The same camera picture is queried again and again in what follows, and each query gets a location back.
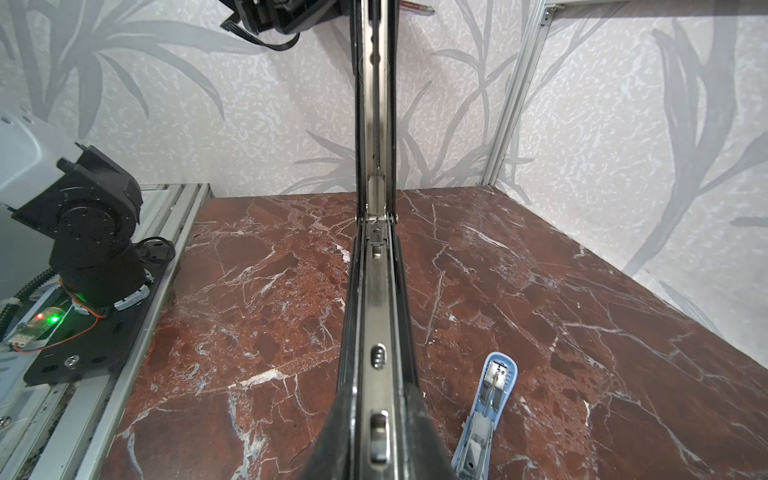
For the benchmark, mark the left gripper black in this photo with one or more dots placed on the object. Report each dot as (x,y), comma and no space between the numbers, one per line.
(287,17)

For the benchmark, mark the light blue stapler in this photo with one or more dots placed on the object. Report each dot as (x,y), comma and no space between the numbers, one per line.
(471,459)

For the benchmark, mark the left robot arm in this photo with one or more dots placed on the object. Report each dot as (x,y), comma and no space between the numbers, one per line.
(100,98)

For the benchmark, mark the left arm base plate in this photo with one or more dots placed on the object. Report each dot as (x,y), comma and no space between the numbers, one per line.
(87,347)

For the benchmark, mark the aluminium front rail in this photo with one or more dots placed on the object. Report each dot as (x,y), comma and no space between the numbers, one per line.
(62,399)

